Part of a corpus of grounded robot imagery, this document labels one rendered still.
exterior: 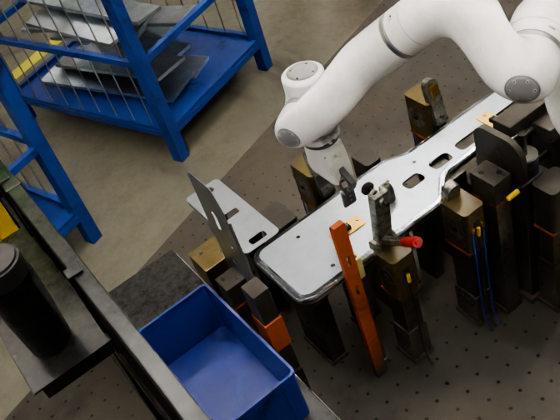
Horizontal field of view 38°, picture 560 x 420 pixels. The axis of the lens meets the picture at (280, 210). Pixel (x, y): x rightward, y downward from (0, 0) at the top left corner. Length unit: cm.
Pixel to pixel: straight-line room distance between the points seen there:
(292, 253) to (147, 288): 34
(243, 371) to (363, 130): 117
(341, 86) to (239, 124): 254
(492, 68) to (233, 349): 75
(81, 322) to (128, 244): 234
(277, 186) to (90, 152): 192
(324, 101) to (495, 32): 33
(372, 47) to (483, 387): 84
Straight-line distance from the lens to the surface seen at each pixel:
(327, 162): 164
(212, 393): 160
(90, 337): 123
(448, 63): 278
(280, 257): 182
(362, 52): 143
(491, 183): 169
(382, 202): 157
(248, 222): 192
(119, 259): 354
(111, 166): 407
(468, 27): 133
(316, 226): 186
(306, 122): 147
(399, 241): 162
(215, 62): 416
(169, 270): 185
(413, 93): 209
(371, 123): 259
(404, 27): 137
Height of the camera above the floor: 228
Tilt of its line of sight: 42 degrees down
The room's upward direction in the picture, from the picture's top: 20 degrees counter-clockwise
